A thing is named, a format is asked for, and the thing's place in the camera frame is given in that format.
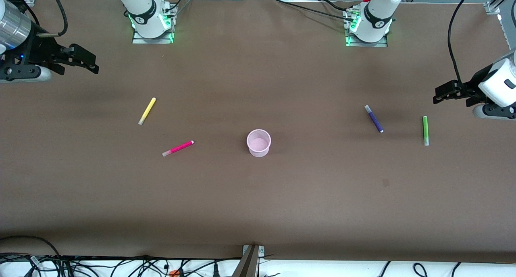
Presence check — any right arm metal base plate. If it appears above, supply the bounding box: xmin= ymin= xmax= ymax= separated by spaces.
xmin=132 ymin=9 xmax=175 ymax=45

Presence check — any short black table cable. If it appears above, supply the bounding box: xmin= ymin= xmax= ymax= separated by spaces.
xmin=320 ymin=0 xmax=354 ymax=12

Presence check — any black looped floor cable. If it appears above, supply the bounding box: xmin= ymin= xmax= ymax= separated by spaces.
xmin=0 ymin=235 xmax=62 ymax=258

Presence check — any pink mesh pen holder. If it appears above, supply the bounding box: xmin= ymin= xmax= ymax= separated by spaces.
xmin=246 ymin=129 xmax=272 ymax=158

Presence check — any grey metal support beam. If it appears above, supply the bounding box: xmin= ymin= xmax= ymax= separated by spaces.
xmin=231 ymin=246 xmax=260 ymax=277

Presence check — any purple marker pen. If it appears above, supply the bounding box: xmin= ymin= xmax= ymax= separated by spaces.
xmin=364 ymin=104 xmax=384 ymax=133

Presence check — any grey metal beam bracket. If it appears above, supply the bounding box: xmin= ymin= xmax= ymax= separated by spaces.
xmin=242 ymin=244 xmax=265 ymax=258

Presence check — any pink marker pen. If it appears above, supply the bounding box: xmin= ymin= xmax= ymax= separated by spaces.
xmin=162 ymin=140 xmax=195 ymax=157

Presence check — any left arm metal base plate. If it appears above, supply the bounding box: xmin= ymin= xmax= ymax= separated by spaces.
xmin=344 ymin=8 xmax=389 ymax=48

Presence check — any long black table cable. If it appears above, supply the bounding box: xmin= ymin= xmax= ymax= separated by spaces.
xmin=274 ymin=0 xmax=356 ymax=23

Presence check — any yellow marker pen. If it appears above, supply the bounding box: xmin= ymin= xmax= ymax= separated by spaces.
xmin=138 ymin=97 xmax=157 ymax=126

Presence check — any long black floor cable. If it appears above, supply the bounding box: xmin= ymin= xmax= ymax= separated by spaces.
xmin=60 ymin=255 xmax=243 ymax=271

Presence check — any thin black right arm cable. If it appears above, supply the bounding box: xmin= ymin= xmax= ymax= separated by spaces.
xmin=11 ymin=0 xmax=40 ymax=26

